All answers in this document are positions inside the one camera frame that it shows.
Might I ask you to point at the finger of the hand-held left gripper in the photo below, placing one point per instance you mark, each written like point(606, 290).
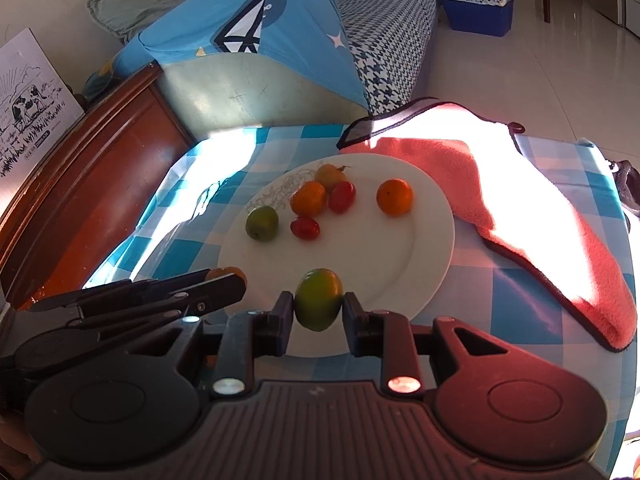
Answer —
point(130, 285)
point(210, 297)

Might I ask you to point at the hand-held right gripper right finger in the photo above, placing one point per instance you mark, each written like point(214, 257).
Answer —
point(352, 322)

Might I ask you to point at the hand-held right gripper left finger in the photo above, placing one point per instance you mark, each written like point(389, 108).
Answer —
point(285, 317)

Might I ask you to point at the orange tangerine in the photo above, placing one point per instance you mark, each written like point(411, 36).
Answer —
point(395, 197)
point(308, 199)
point(230, 271)

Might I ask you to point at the green jujube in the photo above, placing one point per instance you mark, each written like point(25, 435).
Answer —
point(262, 223)
point(318, 299)

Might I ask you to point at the white plate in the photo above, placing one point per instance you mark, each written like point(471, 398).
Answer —
point(375, 260)

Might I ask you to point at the red cherry tomato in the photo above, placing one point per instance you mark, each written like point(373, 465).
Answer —
point(342, 196)
point(305, 228)

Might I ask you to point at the yellow-orange tomato with stem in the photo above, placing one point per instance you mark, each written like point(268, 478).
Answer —
point(330, 175)

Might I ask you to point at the wooden headboard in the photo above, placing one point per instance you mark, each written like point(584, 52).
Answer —
point(100, 175)

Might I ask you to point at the white printed carton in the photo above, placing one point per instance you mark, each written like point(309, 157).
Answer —
point(30, 105)

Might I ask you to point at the pink towel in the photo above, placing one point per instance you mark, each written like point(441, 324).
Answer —
point(525, 210)

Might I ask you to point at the pale green blanket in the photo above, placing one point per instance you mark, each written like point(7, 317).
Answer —
point(150, 0)

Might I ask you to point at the blue printed cloth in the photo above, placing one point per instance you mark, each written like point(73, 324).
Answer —
point(300, 25)

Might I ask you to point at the houndstooth sofa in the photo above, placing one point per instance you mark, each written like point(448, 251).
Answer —
point(390, 30)

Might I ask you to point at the dark grey object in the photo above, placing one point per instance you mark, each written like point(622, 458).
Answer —
point(627, 185)

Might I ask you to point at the blue plastic bin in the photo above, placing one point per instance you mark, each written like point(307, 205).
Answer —
point(480, 17)

